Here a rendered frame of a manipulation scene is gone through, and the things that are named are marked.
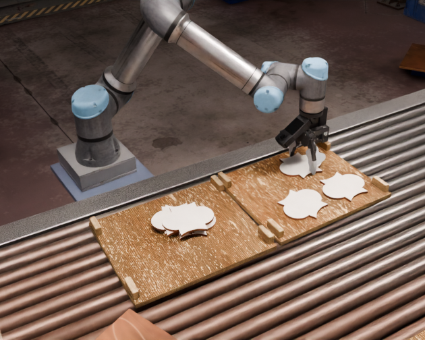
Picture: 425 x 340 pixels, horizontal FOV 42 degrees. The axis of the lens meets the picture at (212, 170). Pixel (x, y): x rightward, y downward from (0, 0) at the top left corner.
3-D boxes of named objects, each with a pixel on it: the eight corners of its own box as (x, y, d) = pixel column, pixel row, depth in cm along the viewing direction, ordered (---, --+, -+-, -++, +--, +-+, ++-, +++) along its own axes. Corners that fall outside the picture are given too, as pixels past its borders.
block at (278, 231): (266, 227, 154) (266, 219, 153) (271, 224, 155) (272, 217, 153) (278, 239, 150) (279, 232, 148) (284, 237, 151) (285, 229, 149)
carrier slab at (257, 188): (214, 181, 175) (214, 177, 174) (316, 144, 191) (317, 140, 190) (280, 246, 150) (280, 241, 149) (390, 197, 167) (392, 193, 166)
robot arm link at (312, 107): (310, 104, 160) (293, 93, 166) (309, 117, 163) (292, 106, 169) (330, 98, 163) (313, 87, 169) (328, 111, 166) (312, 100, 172)
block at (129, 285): (124, 285, 137) (123, 278, 136) (131, 282, 138) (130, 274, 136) (133, 301, 133) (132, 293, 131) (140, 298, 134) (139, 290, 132)
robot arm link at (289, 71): (256, 71, 157) (294, 75, 155) (265, 55, 166) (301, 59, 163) (255, 95, 162) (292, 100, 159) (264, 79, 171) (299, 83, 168)
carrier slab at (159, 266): (89, 226, 158) (88, 222, 157) (214, 183, 174) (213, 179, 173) (135, 309, 133) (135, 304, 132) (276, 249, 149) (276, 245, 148)
